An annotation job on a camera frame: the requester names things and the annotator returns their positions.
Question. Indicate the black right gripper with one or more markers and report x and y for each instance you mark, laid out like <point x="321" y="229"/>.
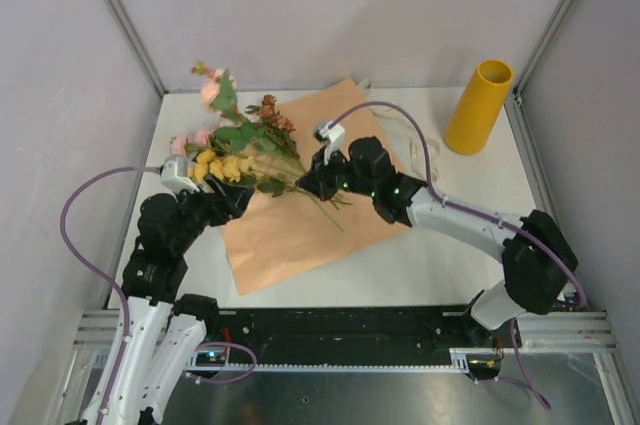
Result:
<point x="317" y="181"/>

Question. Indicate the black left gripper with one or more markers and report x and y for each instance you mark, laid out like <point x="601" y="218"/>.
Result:
<point x="237" y="197"/>

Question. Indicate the artificial flower bouquet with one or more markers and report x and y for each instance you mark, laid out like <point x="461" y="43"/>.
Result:
<point x="251" y="146"/>

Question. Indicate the cream printed ribbon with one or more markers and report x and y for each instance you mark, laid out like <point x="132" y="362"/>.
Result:
<point x="399" y="130"/>

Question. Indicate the green and peach wrapping paper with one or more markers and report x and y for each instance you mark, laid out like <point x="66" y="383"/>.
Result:
<point x="278" y="238"/>

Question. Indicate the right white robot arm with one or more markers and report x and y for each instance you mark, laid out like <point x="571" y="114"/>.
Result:
<point x="536" y="259"/>

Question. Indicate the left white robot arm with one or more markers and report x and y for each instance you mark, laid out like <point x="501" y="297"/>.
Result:
<point x="158" y="330"/>

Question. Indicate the yellow cylindrical vase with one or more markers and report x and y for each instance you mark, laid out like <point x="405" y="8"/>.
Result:
<point x="479" y="106"/>

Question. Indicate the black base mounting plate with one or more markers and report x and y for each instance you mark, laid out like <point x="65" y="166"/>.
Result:
<point x="400" y="335"/>

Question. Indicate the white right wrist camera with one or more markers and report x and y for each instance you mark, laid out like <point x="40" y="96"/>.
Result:
<point x="331" y="135"/>

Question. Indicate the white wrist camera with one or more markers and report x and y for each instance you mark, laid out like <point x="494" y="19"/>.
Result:
<point x="174" y="175"/>
<point x="331" y="135"/>

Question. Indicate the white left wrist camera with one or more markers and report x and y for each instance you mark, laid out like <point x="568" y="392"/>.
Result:
<point x="174" y="175"/>

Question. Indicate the aluminium frame rail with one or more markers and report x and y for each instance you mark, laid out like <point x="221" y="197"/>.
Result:
<point x="536" y="177"/>

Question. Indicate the white slotted cable duct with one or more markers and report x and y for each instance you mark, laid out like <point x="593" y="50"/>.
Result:
<point x="458" y="362"/>

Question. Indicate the left aluminium corner post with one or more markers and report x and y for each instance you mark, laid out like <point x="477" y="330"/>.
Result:
<point x="128" y="30"/>

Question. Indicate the aluminium corner post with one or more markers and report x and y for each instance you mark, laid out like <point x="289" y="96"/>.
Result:
<point x="128" y="30"/>
<point x="559" y="17"/>

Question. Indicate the right aluminium corner post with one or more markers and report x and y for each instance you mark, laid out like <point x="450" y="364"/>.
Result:
<point x="559" y="17"/>

